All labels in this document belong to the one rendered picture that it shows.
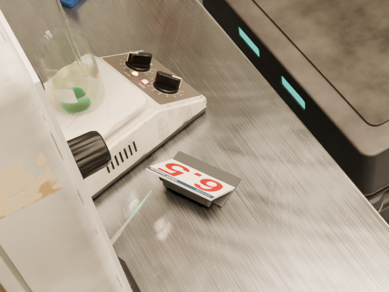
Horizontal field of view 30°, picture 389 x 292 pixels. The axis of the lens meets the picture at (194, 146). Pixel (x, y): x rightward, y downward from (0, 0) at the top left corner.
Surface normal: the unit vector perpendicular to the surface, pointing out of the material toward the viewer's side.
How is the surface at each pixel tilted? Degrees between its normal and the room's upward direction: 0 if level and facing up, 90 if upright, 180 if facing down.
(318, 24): 0
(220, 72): 0
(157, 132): 90
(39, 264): 90
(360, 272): 0
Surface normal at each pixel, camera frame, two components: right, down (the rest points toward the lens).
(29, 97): 0.87, 0.31
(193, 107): 0.66, 0.55
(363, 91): -0.12, -0.60
